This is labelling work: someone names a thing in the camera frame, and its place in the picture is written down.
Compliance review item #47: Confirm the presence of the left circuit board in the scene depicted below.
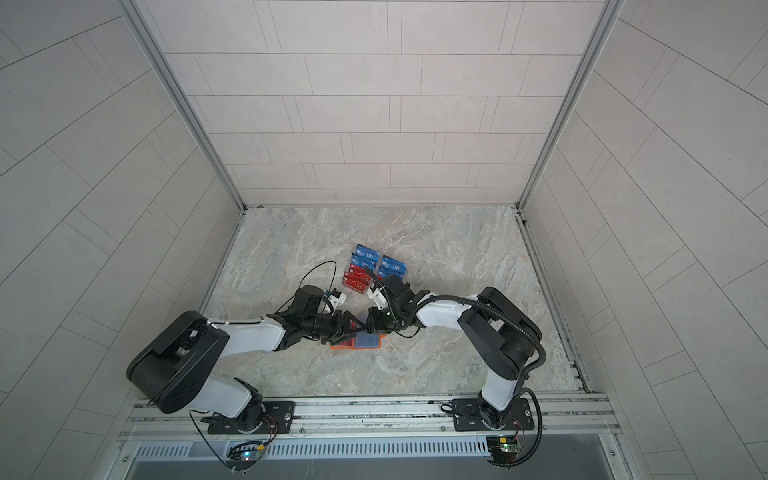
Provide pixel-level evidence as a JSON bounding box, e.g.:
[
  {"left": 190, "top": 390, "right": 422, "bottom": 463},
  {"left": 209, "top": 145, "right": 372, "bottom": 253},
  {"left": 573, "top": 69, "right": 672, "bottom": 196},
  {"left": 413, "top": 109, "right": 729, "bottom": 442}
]
[{"left": 227, "top": 441, "right": 266, "bottom": 471}]

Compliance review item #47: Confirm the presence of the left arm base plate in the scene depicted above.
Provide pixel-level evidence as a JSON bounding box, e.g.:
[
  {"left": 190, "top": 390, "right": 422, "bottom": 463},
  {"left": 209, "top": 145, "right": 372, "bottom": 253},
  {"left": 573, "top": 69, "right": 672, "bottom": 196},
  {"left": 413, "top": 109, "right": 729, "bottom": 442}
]
[{"left": 201, "top": 401, "right": 296, "bottom": 435}]

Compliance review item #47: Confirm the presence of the aluminium mounting rail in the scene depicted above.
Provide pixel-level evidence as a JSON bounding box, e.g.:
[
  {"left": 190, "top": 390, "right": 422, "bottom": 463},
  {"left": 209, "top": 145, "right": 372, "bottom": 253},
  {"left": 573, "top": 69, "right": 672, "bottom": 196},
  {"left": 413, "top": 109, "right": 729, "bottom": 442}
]
[{"left": 116, "top": 392, "right": 622, "bottom": 442}]

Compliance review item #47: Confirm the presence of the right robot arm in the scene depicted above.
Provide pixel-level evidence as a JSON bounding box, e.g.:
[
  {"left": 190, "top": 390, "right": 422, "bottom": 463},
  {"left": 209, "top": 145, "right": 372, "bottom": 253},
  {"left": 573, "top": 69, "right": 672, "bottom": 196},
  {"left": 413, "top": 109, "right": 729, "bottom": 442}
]
[{"left": 366, "top": 275, "right": 547, "bottom": 429}]

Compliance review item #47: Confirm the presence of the right clear card display stand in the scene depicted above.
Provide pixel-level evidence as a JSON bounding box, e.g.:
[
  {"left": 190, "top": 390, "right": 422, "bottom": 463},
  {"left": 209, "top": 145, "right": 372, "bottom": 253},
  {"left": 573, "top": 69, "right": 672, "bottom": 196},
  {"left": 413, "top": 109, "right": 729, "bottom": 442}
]
[{"left": 374, "top": 255, "right": 407, "bottom": 281}]

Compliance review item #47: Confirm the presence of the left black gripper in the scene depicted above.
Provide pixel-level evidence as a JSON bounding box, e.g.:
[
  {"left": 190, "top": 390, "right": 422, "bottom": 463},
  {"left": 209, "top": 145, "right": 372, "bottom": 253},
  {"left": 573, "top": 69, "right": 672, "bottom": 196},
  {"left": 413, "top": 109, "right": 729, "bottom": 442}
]
[{"left": 301, "top": 311, "right": 367, "bottom": 346}]

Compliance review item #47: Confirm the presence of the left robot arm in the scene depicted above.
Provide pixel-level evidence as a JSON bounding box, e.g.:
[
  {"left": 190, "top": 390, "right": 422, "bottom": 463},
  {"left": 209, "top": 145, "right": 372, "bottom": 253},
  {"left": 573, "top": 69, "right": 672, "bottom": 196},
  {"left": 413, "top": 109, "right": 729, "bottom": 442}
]
[{"left": 126, "top": 286, "right": 366, "bottom": 433}]

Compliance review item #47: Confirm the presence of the orange card holder wallet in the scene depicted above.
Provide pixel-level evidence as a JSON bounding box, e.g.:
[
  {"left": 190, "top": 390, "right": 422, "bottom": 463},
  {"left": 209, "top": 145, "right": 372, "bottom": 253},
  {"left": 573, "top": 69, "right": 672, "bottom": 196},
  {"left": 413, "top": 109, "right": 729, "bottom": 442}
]
[{"left": 328, "top": 321, "right": 383, "bottom": 350}]

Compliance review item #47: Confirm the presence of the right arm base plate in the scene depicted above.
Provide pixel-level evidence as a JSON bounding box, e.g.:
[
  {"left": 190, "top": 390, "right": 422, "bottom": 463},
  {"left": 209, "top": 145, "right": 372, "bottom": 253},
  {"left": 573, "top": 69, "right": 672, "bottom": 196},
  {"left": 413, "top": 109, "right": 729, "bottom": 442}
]
[{"left": 441, "top": 397, "right": 535, "bottom": 432}]

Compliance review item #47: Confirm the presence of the black corrugated cable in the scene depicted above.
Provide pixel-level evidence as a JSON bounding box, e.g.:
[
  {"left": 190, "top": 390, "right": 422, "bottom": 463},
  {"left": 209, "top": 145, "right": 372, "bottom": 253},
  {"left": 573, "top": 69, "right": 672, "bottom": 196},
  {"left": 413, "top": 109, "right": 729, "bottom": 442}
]
[{"left": 365, "top": 269, "right": 548, "bottom": 391}]

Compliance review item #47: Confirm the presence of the right circuit board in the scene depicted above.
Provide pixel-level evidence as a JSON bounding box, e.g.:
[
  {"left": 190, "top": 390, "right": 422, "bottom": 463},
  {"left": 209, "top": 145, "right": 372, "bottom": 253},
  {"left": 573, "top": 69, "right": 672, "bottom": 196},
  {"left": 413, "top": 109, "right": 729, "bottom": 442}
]
[{"left": 486, "top": 437, "right": 523, "bottom": 466}]

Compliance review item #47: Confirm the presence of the circuit board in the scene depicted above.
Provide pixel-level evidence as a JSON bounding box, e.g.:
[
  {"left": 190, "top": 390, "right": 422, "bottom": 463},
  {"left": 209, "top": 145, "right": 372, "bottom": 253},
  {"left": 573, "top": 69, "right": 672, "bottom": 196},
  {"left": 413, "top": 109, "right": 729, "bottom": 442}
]
[
  {"left": 486, "top": 437, "right": 523, "bottom": 466},
  {"left": 227, "top": 441, "right": 266, "bottom": 471}
]

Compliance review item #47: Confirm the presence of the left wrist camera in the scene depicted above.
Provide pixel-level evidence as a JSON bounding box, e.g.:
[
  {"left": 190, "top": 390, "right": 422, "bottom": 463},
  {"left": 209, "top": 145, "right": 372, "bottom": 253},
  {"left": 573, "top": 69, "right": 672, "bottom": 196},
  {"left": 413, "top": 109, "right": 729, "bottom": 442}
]
[{"left": 326, "top": 289, "right": 347, "bottom": 309}]

